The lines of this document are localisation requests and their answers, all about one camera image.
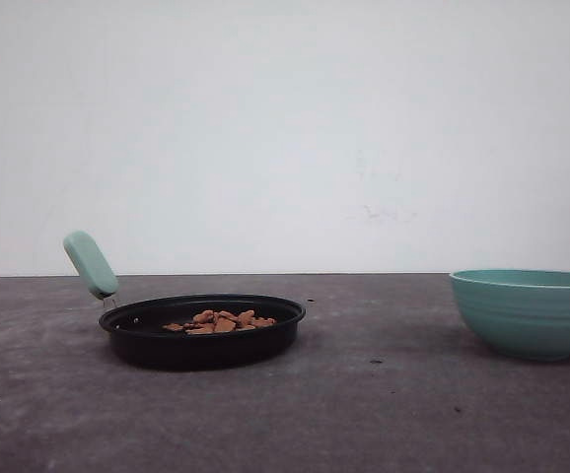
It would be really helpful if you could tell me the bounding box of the brown beef cubes pile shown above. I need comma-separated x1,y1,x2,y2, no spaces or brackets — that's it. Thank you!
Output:
162,309,276,335

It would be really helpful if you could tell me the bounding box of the black frying pan green handle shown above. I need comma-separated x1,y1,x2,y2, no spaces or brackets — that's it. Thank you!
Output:
63,231,306,371

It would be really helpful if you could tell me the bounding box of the teal ceramic bowl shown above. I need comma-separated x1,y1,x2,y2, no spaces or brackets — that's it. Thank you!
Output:
450,269,570,361

